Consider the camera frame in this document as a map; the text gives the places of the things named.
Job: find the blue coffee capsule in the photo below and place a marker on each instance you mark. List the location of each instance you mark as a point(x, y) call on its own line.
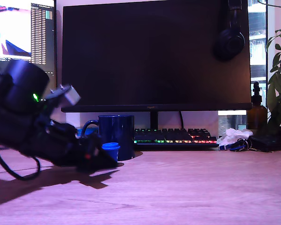
point(112, 150)

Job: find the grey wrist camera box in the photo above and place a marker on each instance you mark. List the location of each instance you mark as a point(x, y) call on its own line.
point(71, 97)

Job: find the amber pump bottle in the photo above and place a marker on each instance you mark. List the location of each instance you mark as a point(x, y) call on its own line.
point(256, 114)

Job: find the dark blue ceramic mug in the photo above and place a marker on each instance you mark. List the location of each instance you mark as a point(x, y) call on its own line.
point(121, 133)

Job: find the black backlit keyboard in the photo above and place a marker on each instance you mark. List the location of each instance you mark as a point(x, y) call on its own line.
point(173, 138)

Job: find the black pouch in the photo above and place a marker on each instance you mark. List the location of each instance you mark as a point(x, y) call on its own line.
point(267, 143)

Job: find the black headphones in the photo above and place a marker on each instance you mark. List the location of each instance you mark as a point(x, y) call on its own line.
point(229, 42)

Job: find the crumpled white tissue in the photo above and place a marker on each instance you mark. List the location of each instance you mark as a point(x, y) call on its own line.
point(236, 134)

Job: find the small white blue box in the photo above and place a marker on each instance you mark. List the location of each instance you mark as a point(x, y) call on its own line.
point(79, 132)

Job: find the black window bar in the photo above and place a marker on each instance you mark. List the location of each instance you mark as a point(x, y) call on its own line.
point(267, 23)

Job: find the large black computer monitor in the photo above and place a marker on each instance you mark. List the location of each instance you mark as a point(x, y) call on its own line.
point(142, 58)

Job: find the lit computer monitor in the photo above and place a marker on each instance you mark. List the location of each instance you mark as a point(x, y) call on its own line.
point(41, 35)

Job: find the white upright block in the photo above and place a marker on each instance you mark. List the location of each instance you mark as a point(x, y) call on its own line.
point(73, 119)

